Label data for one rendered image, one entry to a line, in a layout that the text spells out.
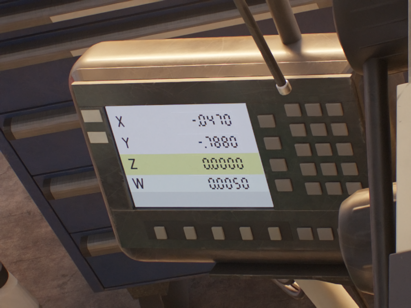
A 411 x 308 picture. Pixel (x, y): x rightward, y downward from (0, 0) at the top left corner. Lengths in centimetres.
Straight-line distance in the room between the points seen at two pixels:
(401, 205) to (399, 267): 5
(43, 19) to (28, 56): 8
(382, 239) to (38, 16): 194
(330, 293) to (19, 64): 99
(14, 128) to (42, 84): 9
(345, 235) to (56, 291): 259
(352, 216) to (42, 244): 268
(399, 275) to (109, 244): 245
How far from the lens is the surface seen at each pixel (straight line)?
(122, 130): 229
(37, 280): 404
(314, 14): 320
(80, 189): 349
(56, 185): 351
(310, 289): 244
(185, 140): 226
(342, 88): 216
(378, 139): 137
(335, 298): 244
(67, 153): 347
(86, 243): 361
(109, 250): 360
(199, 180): 228
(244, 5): 154
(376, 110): 138
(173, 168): 229
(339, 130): 218
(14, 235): 414
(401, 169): 121
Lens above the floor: 274
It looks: 42 degrees down
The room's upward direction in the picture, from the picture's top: 30 degrees counter-clockwise
